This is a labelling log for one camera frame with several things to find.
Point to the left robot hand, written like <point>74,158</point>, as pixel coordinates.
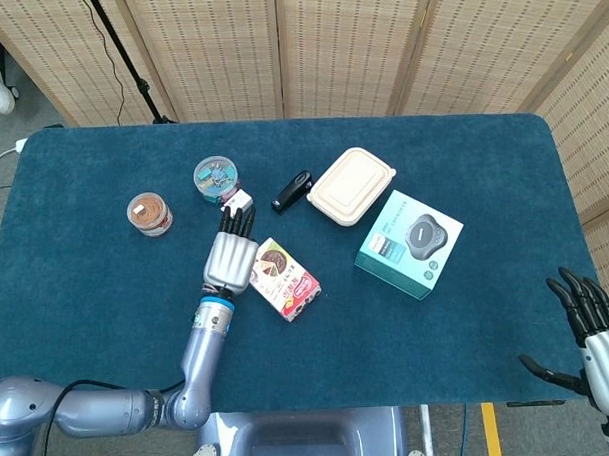
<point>230,260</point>

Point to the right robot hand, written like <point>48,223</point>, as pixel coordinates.
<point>607,362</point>

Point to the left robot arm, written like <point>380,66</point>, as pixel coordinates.
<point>204,356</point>

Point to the red white snack box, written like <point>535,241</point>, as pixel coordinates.
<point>286,283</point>

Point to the small white cardboard box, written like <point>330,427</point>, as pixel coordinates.
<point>238,199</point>

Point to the beige lidded food container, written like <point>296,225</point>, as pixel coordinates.
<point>350,186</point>

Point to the teal speaker product box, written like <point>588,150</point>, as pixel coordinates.
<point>410,244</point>

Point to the clear tub of binder clips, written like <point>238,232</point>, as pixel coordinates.
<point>215,176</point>

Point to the black stapler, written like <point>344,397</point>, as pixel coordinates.
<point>290,193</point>

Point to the clear jar brown contents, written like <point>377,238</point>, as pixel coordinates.
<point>149,213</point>

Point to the blue table cloth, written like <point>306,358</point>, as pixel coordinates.
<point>112,320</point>

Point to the yellow floor tape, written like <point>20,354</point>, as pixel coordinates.
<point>492,431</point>

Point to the blue-grey robot torso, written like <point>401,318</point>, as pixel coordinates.
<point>302,438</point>

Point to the white table leg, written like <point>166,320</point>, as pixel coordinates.
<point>427,434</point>

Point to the black tripod stand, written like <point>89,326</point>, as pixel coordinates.
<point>140,83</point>

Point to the white power strip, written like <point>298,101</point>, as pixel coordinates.
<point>20,146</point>

